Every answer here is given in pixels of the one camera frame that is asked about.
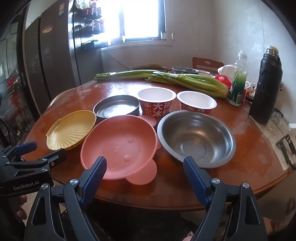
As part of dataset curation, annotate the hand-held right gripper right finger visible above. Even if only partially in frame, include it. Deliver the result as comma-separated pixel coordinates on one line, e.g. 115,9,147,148
183,156,273,241

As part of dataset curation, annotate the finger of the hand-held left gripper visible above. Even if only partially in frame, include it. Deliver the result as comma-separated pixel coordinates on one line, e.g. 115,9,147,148
3,141,38,160
1,148,67,174

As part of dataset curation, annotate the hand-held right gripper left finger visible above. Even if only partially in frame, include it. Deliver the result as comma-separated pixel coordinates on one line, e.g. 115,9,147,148
24,156,108,241

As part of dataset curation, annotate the yellow shell-shaped plate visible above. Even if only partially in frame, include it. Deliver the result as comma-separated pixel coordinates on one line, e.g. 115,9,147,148
46,110,97,150

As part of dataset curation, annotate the orange-rimmed steel pot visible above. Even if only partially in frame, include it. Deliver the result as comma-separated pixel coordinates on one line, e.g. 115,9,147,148
80,115,162,185

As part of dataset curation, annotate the large steel bowl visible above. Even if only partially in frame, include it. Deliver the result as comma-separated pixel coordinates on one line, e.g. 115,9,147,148
157,110,236,169

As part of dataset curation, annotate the shallow round steel dish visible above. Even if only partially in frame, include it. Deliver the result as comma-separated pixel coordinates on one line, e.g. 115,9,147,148
93,95,141,118

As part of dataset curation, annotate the red printed paper bowl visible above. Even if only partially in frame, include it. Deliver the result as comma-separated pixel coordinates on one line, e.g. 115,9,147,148
137,88,177,116
176,91,217,115

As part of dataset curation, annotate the person's left hand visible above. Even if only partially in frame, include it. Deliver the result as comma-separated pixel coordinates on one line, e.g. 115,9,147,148
13,195,29,220

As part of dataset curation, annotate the grey refrigerator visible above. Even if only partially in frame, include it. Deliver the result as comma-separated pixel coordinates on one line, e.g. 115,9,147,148
22,0,81,116

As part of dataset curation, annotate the black folding stand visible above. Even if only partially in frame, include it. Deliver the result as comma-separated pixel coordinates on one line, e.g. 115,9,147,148
276,134,296,169

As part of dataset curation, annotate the thick celery bundle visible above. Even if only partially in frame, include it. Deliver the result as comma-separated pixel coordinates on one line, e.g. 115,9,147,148
146,72,229,98

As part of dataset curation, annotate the clear bottle with green label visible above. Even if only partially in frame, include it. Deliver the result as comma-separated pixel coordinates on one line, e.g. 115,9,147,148
228,50,249,106

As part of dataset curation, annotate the thin celery bundle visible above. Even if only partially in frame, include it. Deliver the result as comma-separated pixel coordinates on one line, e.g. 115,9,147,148
94,70,162,81

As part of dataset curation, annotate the clear glass jar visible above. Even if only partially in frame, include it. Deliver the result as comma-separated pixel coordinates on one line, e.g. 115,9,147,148
268,110,286,126

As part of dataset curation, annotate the red tissue pack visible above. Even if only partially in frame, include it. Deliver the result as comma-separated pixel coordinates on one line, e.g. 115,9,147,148
214,75,232,90

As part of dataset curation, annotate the small steel bowl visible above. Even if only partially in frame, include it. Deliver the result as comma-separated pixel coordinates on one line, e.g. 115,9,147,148
171,67,199,75

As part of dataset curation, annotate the white container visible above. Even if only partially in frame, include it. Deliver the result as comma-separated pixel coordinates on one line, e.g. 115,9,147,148
217,64,238,79

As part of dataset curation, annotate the black thermos flask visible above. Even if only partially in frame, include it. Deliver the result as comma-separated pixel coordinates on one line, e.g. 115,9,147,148
248,46,283,125

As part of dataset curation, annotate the wooden chair with cutout back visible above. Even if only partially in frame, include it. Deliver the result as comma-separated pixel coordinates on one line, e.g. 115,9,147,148
192,57,224,72

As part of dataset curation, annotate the wooden chair with curved back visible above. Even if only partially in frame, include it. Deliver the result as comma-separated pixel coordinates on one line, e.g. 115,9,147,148
133,64,171,72

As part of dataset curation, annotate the window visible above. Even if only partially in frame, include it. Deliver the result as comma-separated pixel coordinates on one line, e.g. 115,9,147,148
102,0,173,47

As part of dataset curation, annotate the black wall rack with jars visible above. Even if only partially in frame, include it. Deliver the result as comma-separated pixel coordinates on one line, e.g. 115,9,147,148
73,0,109,49

